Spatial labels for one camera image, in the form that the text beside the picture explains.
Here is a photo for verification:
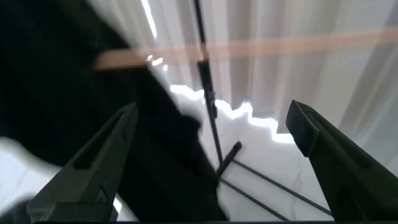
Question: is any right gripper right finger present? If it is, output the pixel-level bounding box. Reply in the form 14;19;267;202
285;99;398;222

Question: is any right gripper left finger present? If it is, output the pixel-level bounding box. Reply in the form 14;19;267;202
26;102;139;222

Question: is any black t-shirt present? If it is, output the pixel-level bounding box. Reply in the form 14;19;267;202
0;0;228;222

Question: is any pink clothes hanger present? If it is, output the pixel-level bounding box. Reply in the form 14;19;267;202
93;26;398;71

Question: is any black clothes rack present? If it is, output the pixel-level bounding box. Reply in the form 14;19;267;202
192;0;333;222

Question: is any white curtain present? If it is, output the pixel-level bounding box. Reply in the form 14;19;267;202
86;0;398;175

